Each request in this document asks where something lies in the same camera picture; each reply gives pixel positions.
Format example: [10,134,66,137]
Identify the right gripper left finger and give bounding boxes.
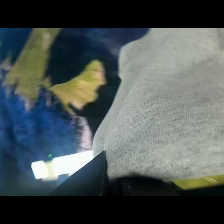
[49,150,109,197]

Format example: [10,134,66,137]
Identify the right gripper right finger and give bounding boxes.
[107,175,184,197]

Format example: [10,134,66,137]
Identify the grey T-shirt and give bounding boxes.
[92,28,224,182]

